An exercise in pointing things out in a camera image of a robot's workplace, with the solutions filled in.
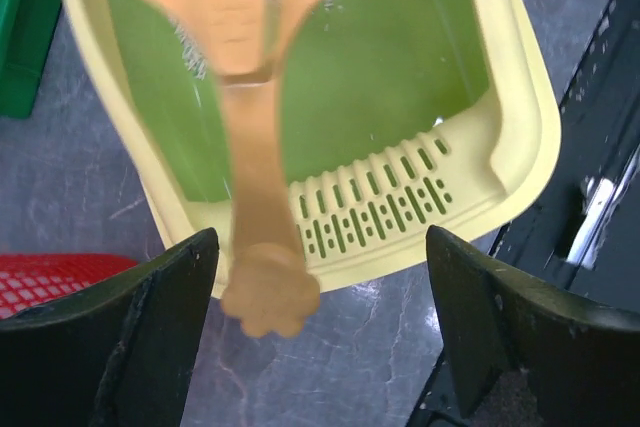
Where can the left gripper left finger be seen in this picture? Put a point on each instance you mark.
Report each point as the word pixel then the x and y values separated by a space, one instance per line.
pixel 118 353

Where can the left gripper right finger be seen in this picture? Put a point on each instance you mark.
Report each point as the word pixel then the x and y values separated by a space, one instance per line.
pixel 580 357

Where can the orange litter scoop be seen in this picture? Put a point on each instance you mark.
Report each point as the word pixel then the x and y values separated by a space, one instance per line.
pixel 245 43

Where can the yellow green litter box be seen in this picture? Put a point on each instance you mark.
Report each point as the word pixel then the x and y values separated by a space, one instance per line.
pixel 396 115

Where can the red mesh trash bin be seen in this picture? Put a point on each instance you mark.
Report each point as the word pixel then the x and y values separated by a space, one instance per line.
pixel 28 280

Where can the green plastic crate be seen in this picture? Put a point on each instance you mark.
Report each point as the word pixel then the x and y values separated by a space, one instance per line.
pixel 27 29

